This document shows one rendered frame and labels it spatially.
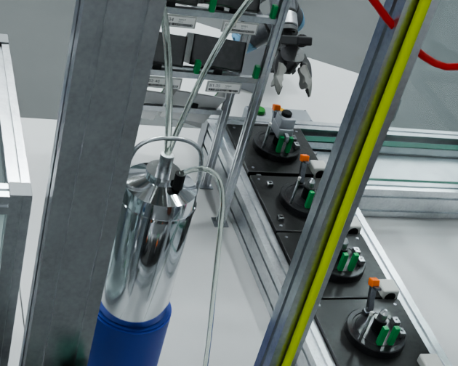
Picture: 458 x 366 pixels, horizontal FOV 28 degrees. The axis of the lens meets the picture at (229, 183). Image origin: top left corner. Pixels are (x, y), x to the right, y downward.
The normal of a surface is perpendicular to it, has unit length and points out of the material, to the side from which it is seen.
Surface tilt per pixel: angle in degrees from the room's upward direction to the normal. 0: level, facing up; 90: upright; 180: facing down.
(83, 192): 90
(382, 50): 90
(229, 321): 0
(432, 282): 0
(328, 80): 0
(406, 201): 90
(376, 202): 90
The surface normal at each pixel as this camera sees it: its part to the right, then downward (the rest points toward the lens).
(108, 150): 0.25, 0.59
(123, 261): -0.52, 0.37
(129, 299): -0.17, 0.52
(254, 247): -0.94, -0.04
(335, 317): 0.24, -0.80
